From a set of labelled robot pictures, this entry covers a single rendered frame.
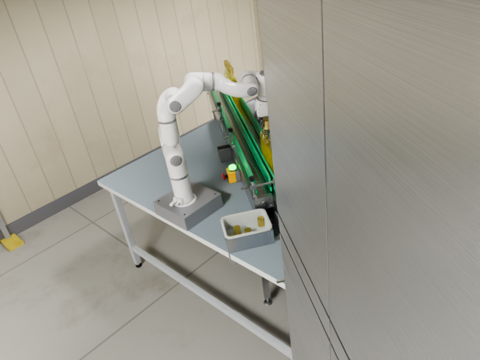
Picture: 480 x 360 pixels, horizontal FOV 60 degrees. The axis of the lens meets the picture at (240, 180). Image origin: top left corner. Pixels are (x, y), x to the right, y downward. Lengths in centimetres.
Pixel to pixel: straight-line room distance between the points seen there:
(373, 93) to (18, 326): 298
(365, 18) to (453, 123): 15
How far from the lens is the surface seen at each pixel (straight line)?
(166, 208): 221
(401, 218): 43
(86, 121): 411
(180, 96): 186
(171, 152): 205
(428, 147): 36
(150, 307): 290
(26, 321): 323
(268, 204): 208
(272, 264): 188
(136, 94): 433
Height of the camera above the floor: 203
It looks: 31 degrees down
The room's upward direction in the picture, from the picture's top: 8 degrees counter-clockwise
